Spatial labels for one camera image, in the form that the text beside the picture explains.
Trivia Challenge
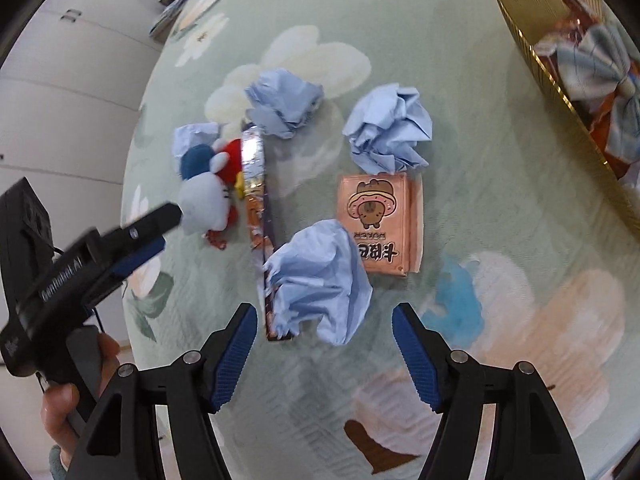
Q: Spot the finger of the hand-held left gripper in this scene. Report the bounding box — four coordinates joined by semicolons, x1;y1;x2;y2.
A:
102;202;182;252
112;236;167;281

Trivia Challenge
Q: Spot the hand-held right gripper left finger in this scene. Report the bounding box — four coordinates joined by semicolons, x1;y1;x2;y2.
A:
75;302;260;480

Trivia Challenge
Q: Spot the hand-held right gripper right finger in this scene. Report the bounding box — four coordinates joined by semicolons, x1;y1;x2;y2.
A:
391;302;587;480

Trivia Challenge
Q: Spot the blue white red plush toy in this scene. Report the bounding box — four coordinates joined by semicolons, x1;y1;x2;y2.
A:
179;137;246;251

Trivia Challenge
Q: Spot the blue paper ball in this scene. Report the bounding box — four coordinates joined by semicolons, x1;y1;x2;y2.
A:
244;67;325;140
263;219;375;347
342;84;433;175
172;122;223;161

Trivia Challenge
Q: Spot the gold ribbed basket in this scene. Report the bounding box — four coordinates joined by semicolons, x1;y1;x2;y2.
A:
490;0;640;241

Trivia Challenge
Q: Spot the grey plaid bow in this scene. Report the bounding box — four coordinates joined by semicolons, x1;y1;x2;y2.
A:
537;20;640;166

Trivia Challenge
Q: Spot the person's left hand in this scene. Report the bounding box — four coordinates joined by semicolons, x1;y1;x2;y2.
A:
40;334;123;455

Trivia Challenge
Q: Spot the orange foil snack packet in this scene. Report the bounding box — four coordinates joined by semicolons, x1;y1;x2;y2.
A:
239;125;297;343

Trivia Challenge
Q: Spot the pink capybara snack packet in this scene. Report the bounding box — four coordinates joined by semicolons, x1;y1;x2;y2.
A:
334;171;425;277

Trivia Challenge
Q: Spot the white wardrobe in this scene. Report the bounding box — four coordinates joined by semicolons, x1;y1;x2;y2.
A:
0;0;236;196

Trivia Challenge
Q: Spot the bedside cabinet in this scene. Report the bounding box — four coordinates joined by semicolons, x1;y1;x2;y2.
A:
149;0;195;43

